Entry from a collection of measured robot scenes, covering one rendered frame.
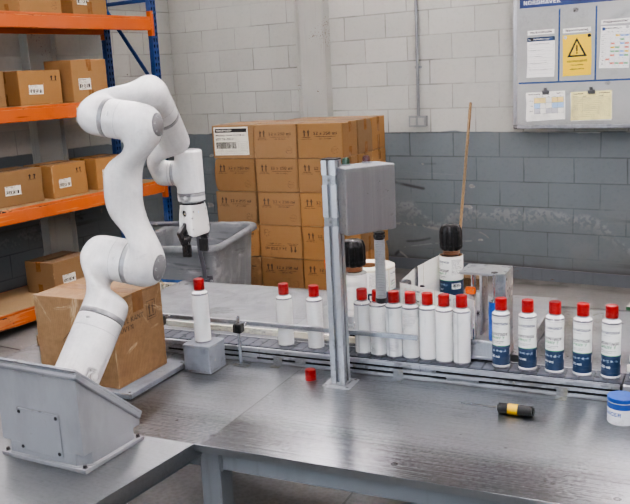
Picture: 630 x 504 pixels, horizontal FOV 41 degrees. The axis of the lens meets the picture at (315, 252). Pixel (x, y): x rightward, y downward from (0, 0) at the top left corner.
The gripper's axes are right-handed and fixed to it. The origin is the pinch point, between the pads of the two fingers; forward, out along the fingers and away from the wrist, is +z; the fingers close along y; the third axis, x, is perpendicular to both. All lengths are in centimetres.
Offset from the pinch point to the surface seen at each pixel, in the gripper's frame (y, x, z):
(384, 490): -45, -78, 45
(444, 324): 14, -76, 21
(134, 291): -17.5, 11.3, 9.3
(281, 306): 12.8, -22.1, 19.8
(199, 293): -2.0, -1.4, 13.1
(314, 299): 13.9, -33.4, 16.9
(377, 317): 13, -55, 21
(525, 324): 14, -99, 19
